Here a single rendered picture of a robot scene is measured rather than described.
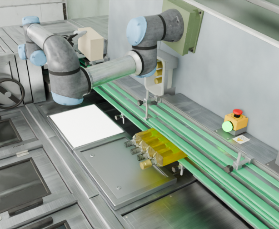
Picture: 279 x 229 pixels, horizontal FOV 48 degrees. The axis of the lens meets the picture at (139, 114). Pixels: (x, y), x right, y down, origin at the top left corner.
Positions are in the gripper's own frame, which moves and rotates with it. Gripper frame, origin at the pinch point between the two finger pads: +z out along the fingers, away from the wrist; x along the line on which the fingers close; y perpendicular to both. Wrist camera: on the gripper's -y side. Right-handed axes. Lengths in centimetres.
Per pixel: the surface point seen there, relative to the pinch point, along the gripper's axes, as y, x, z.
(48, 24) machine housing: 110, 31, 14
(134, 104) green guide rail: -23.4, 29.9, 18.7
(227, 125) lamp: -82, 5, 26
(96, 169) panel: -48, 43, -17
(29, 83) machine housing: 42, 43, -23
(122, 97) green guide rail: -13.3, 31.0, 16.1
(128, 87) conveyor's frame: -5.2, 30.3, 25.5
